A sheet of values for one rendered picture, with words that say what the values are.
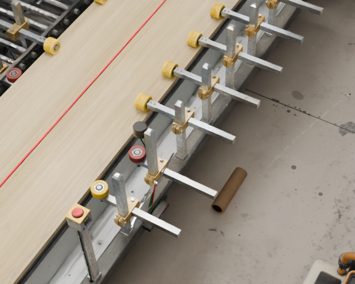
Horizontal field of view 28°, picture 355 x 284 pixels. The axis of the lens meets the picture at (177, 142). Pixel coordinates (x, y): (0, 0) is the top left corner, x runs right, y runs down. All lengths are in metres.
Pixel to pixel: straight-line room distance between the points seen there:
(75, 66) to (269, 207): 1.40
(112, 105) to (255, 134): 1.30
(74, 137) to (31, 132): 0.21
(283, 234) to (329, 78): 1.28
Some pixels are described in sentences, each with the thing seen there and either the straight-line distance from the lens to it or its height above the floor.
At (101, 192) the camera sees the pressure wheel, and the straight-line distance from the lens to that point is 3.16.
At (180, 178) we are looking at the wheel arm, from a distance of 3.23.
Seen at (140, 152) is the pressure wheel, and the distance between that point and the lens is 3.28.
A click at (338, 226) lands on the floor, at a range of 4.17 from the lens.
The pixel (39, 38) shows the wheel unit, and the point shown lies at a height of 0.96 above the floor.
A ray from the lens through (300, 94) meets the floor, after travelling 4.75.
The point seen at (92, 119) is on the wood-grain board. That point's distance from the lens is 3.43.
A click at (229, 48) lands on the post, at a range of 3.54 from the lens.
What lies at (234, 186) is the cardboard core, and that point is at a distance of 4.17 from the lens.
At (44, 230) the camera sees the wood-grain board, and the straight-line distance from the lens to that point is 3.11.
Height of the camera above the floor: 3.50
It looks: 52 degrees down
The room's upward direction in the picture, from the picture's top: 3 degrees counter-clockwise
